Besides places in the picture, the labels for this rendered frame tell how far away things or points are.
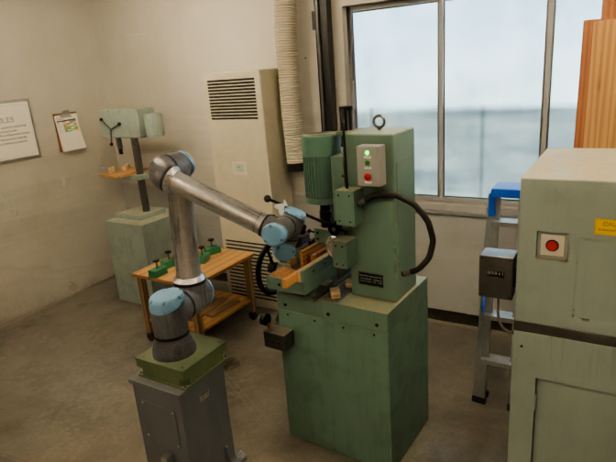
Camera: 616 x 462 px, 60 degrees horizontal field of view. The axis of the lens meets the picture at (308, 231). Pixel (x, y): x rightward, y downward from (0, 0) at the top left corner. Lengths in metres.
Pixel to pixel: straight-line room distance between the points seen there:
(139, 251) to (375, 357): 2.58
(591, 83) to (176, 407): 2.58
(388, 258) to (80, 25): 3.76
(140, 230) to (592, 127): 3.17
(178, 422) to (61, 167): 3.08
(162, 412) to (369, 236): 1.16
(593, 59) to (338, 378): 2.07
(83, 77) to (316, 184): 3.23
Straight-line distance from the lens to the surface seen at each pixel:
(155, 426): 2.58
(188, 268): 2.42
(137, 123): 4.33
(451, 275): 3.77
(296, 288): 2.35
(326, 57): 3.73
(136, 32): 4.95
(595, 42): 3.24
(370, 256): 2.30
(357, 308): 2.30
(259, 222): 2.00
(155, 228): 4.44
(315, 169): 2.36
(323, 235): 2.49
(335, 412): 2.66
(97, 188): 5.24
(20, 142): 4.82
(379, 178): 2.12
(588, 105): 3.23
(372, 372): 2.42
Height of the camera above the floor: 1.79
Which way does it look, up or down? 17 degrees down
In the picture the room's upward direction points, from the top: 4 degrees counter-clockwise
